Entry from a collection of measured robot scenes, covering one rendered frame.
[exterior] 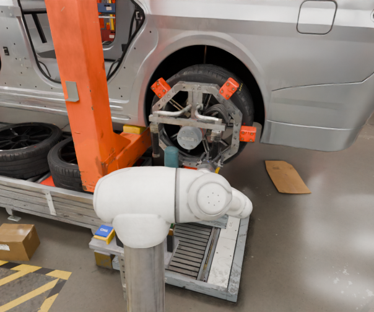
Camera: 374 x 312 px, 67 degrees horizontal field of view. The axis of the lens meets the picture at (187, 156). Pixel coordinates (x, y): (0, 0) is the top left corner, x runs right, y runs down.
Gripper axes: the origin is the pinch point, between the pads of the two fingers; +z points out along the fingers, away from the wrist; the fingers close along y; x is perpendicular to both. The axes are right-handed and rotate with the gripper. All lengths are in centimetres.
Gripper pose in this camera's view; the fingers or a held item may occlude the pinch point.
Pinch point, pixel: (215, 151)
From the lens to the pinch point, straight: 151.4
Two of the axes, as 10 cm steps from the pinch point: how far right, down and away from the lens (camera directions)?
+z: 2.8, -4.7, 8.4
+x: 0.1, -8.7, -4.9
